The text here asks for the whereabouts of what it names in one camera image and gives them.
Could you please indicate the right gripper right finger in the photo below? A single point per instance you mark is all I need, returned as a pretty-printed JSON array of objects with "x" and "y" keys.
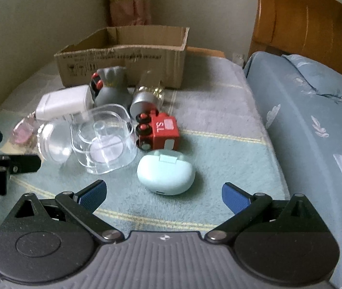
[{"x": 247, "y": 209}]

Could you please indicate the pink beige curtain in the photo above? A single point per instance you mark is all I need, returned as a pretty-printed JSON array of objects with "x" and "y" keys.
[{"x": 130, "y": 12}]

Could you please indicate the cardboard box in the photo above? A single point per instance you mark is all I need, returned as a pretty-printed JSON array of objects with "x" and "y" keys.
[{"x": 159, "y": 49}]

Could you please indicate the pink perfume bottle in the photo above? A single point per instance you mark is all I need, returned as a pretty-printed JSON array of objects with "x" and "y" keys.
[{"x": 25, "y": 131}]

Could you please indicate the wall power socket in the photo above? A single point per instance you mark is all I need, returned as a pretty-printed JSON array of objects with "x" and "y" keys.
[{"x": 238, "y": 58}]

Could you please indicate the wooden headboard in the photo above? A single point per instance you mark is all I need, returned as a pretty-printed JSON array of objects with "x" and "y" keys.
[{"x": 311, "y": 28}]

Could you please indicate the white plastic box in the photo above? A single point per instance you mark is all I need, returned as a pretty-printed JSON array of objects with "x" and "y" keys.
[{"x": 64, "y": 102}]

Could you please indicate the mint green earbud case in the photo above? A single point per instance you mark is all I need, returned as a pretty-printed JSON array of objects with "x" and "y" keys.
[{"x": 166, "y": 172}]

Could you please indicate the black toy car red wheels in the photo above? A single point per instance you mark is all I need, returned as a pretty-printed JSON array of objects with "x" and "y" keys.
[{"x": 96, "y": 84}]

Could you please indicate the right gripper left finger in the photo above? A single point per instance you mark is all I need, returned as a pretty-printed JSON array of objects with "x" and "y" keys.
[{"x": 80, "y": 206}]

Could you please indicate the red toy train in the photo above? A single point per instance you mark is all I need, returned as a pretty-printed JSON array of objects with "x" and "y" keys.
[{"x": 157, "y": 130}]

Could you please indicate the clear round jar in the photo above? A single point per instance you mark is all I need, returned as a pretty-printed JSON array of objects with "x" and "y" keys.
[{"x": 53, "y": 141}]

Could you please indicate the blue floral pillow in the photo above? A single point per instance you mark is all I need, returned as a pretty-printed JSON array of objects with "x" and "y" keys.
[{"x": 324, "y": 80}]

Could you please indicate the glass bottle silver cap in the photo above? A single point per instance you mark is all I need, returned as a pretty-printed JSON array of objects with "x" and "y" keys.
[{"x": 148, "y": 94}]

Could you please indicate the grey elephant figurine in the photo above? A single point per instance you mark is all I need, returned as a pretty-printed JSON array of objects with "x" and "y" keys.
[{"x": 115, "y": 89}]

